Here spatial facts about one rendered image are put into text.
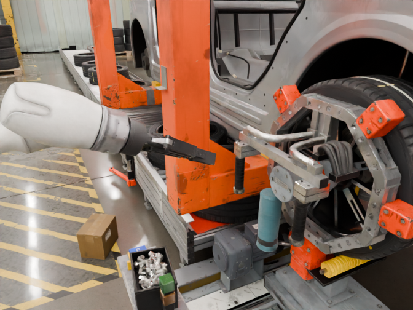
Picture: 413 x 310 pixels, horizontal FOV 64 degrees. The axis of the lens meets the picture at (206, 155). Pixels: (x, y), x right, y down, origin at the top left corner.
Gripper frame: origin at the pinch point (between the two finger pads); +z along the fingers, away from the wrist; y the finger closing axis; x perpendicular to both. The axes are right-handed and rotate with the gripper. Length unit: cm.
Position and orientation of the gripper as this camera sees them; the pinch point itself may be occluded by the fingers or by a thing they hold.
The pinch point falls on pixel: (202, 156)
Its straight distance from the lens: 78.4
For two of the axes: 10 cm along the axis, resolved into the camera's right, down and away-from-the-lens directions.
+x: 1.6, -9.7, 1.6
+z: 8.0, 2.2, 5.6
